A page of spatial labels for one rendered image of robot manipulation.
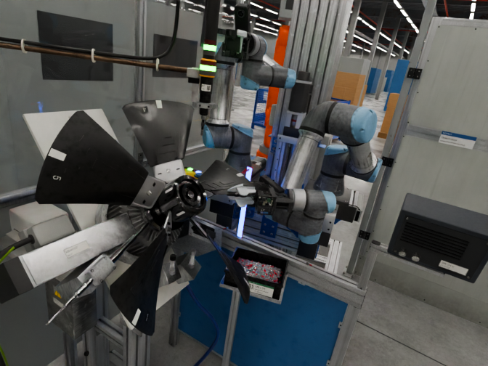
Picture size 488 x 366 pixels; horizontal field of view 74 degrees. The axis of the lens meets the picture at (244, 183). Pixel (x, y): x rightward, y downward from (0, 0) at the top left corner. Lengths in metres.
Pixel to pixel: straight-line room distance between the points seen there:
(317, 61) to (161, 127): 0.96
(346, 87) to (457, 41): 6.43
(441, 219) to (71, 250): 1.02
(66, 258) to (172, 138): 0.44
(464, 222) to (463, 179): 1.50
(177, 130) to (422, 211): 0.80
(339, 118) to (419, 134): 1.46
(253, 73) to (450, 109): 1.62
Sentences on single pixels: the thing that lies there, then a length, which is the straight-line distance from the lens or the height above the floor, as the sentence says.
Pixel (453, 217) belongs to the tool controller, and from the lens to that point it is 1.16.
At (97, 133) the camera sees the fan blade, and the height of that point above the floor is 1.38.
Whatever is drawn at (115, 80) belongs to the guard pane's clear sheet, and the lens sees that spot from 1.66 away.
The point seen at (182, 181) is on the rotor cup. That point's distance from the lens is 0.92.
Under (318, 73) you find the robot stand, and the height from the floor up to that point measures 1.57.
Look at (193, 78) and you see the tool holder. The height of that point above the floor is 1.53.
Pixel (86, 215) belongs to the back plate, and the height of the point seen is 1.11.
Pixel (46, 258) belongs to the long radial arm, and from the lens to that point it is 0.86.
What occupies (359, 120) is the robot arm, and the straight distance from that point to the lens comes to 1.15.
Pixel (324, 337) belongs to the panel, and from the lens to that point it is 1.53.
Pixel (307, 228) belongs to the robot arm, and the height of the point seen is 1.08.
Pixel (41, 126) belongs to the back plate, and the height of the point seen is 1.33.
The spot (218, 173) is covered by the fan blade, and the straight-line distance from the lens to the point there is 1.17.
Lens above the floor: 1.60
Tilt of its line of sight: 21 degrees down
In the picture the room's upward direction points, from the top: 8 degrees clockwise
